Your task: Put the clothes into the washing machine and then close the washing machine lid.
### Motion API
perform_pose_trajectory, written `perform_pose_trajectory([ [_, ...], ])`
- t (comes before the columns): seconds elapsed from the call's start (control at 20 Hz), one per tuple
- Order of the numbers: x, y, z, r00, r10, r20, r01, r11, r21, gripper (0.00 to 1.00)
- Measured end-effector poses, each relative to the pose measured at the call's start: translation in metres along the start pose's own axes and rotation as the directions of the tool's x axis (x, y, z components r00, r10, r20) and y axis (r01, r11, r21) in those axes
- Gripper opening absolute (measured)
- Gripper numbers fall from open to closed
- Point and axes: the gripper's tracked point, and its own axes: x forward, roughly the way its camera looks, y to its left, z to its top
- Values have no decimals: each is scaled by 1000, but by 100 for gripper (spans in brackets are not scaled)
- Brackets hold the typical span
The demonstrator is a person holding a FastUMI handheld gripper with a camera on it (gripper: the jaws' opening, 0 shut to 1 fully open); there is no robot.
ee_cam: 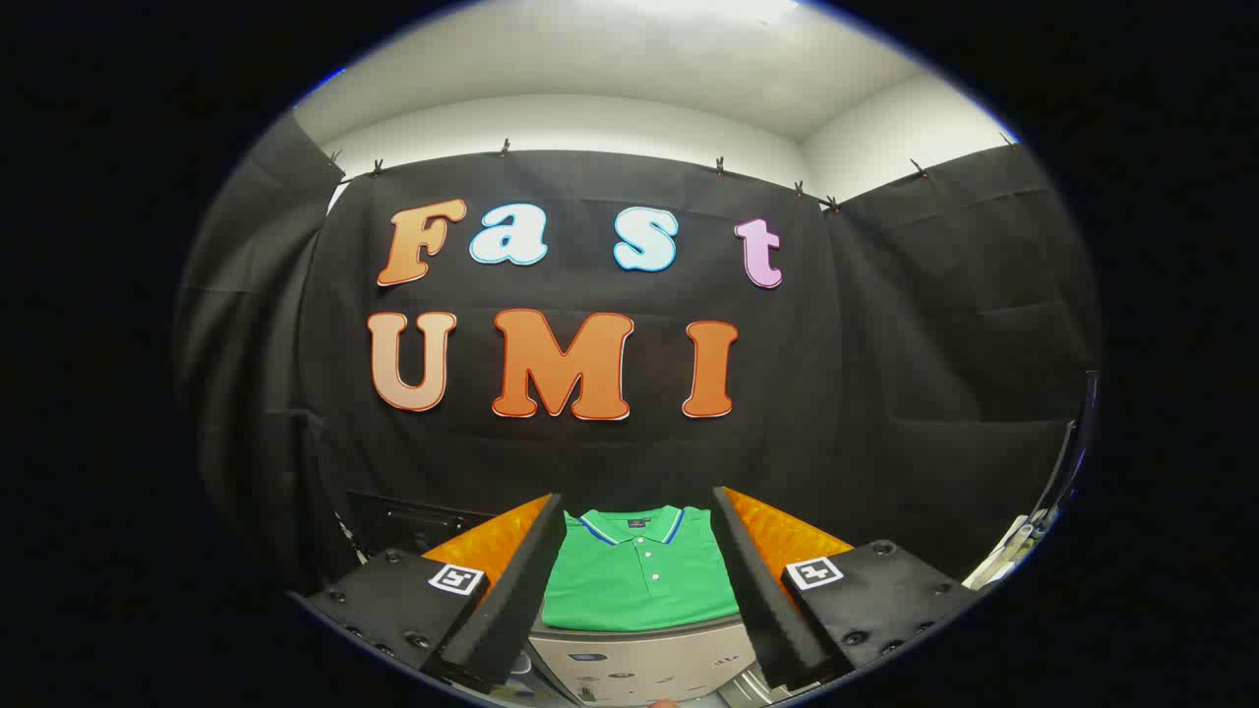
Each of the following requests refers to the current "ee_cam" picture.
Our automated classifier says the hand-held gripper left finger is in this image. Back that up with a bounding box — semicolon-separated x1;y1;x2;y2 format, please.
295;492;569;694

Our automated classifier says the black backdrop cloth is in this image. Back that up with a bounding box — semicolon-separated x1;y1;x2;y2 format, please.
177;113;1103;591

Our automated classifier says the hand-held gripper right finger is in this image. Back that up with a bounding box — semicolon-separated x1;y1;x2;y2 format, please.
710;485;980;694

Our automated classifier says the green polo shirt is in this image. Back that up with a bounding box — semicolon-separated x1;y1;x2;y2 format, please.
541;505;741;632

